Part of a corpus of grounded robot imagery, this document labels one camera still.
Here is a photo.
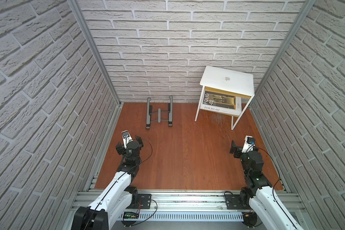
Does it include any silver laptop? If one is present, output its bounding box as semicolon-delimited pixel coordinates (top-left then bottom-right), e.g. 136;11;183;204
200;66;255;97

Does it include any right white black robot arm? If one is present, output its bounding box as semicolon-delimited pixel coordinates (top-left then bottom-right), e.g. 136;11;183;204
230;136;303;230

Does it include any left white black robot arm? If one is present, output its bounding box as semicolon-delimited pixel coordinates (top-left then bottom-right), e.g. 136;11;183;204
71;130;143;230

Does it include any dark grey laptop stand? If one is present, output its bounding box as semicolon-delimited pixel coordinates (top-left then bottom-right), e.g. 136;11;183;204
146;95;173;129

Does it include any white wooden-top side shelf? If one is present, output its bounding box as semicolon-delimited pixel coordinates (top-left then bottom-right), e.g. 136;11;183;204
195;86;254;130

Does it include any Folio-02 book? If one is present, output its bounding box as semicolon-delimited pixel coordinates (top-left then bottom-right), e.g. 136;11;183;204
200;90;242;117

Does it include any green circuit board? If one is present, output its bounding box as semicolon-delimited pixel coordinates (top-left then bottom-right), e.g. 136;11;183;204
122;211;140;219

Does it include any round black connector puck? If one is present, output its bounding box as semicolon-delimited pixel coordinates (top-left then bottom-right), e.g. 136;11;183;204
242;212;257;228

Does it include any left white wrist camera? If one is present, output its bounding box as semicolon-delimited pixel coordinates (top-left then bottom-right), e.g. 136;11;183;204
122;130;133;148

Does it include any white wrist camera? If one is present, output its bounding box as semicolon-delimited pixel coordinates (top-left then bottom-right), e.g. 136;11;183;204
241;136;255;153
122;130;133;148

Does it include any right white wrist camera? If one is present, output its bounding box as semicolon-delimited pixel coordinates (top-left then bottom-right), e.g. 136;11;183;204
241;136;255;153

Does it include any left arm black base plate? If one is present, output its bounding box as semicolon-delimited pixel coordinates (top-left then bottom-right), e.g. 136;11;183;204
127;194;151;209

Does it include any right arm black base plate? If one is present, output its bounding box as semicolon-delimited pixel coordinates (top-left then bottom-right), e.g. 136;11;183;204
224;193;251;210

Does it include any aluminium mounting rail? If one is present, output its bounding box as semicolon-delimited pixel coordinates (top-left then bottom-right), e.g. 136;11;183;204
65;189;309;229

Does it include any left aluminium corner post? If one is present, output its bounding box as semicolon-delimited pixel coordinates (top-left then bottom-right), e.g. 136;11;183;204
68;0;122;106

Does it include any aluminium corner post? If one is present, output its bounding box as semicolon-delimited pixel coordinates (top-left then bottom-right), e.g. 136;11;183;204
247;0;316;107
68;0;122;106

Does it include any right aluminium corner post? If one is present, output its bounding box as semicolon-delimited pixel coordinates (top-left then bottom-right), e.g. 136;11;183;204
247;0;316;107

